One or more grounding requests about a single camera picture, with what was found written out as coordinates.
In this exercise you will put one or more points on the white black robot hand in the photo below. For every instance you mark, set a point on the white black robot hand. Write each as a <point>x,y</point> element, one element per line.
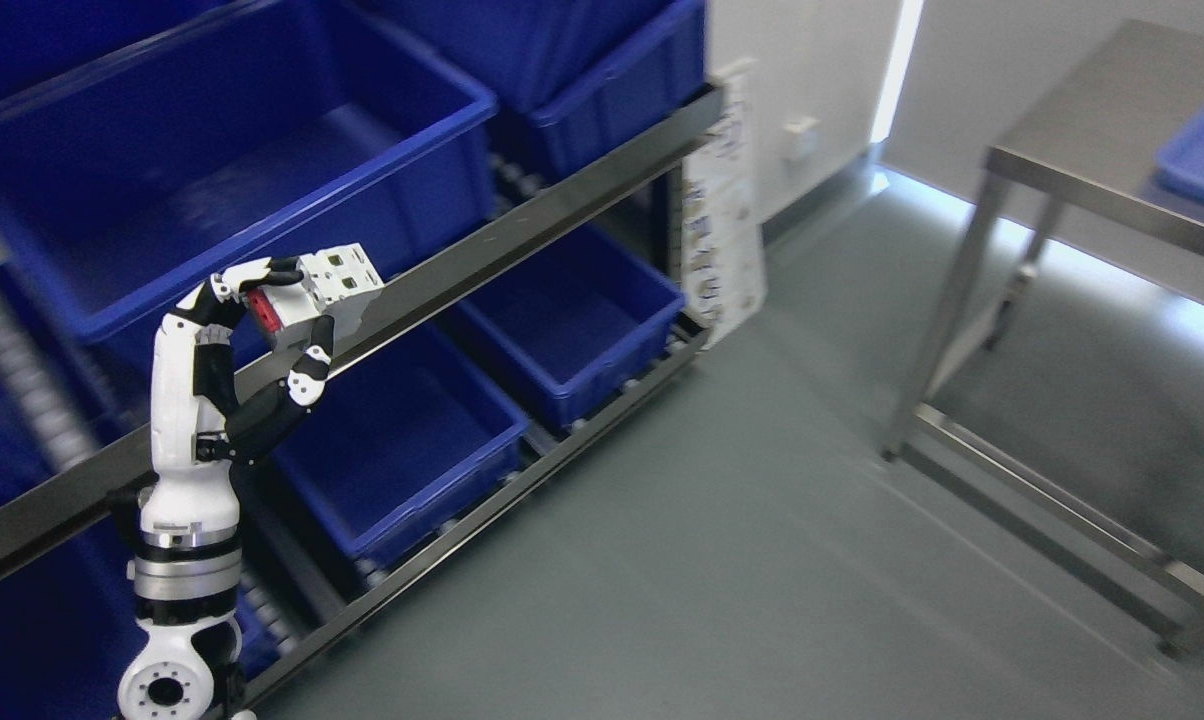
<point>199,427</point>

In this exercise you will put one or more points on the white circuit breaker red switch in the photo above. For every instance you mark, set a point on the white circuit breaker red switch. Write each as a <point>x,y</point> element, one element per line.
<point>339,282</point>

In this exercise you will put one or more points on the black metal shelf rack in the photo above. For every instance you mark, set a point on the black metal shelf rack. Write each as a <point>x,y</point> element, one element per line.
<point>438,292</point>

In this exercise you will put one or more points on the blue bin lower middle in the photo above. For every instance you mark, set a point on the blue bin lower middle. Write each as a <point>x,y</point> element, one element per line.
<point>402,443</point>

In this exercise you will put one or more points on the blue bin lower left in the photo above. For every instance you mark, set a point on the blue bin lower left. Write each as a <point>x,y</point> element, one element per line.
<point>68,630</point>

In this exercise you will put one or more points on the large blue bin upper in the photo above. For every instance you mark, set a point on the large blue bin upper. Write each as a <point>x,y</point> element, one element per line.
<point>264,128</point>

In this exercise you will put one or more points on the blue bin lower right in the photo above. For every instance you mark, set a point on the blue bin lower right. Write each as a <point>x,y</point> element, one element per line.
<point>563,330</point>

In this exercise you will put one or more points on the blue bin upper right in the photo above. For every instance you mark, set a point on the blue bin upper right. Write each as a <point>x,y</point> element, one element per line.
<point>573,80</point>

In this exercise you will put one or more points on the white printed poster sheet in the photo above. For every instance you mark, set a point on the white printed poster sheet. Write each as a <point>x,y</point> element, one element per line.
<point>723,266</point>

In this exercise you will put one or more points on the stainless steel table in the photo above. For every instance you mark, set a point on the stainless steel table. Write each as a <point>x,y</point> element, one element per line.
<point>1059,384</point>

